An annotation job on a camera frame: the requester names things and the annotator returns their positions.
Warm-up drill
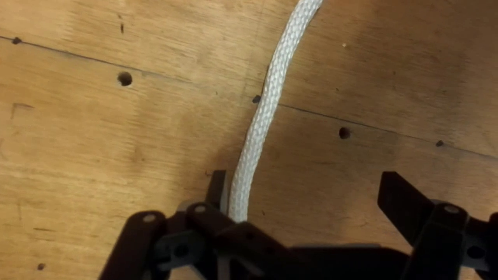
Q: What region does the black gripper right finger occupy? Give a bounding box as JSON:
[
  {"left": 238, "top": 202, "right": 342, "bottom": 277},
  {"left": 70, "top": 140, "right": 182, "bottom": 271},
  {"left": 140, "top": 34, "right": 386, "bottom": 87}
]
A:
[{"left": 375, "top": 169, "right": 498, "bottom": 280}]

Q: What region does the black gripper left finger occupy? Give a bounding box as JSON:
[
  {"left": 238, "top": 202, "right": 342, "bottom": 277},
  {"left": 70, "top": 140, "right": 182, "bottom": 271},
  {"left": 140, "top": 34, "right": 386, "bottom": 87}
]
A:
[{"left": 100, "top": 169, "right": 344, "bottom": 280}]

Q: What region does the white rope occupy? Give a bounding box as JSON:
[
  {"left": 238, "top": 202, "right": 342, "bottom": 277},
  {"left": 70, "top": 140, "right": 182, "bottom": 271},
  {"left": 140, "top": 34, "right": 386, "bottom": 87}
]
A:
[{"left": 226, "top": 0, "right": 325, "bottom": 224}]

